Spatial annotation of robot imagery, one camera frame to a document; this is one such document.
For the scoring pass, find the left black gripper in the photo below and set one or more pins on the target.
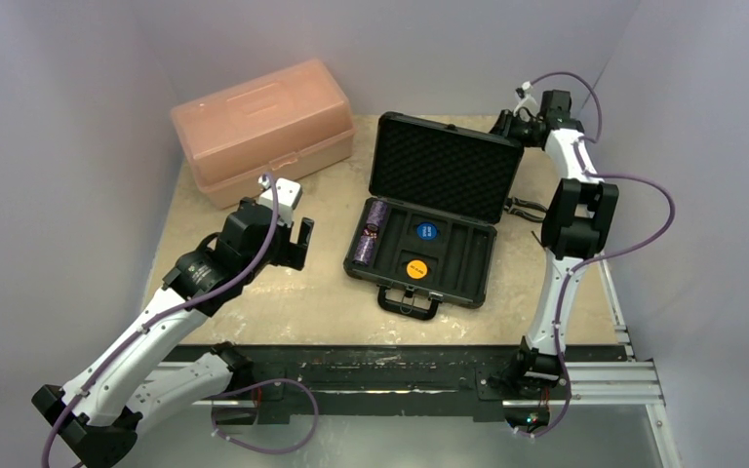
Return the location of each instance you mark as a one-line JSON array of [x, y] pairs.
[[291, 252]]

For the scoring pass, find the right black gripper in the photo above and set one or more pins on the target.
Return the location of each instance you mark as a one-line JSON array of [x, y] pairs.
[[506, 125]]

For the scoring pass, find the purple poker chip stack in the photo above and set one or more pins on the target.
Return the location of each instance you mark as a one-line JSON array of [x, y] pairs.
[[377, 213]]

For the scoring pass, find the yellow big blind button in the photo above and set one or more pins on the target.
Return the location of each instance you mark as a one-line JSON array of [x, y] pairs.
[[417, 269]]

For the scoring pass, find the blue small blind button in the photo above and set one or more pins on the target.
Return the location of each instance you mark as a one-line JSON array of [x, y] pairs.
[[427, 231]]

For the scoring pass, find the black foam-lined carry case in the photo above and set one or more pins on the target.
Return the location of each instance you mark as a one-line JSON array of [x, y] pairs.
[[456, 178]]

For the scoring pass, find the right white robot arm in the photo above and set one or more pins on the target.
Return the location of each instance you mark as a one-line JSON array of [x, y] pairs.
[[575, 229]]

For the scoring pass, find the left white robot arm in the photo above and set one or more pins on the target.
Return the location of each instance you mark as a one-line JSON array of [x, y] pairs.
[[102, 411]]

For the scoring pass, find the pink plastic storage box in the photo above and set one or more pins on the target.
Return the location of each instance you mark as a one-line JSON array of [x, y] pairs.
[[292, 122]]

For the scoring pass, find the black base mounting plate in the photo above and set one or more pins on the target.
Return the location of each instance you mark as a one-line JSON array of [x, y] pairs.
[[380, 380]]

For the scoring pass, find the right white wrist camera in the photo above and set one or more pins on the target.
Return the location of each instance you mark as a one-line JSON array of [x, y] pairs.
[[527, 106]]

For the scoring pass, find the blue-handled pliers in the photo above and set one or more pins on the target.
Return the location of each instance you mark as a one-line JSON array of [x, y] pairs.
[[528, 210]]

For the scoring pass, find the aluminium extrusion rail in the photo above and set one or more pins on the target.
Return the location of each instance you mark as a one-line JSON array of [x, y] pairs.
[[655, 407]]

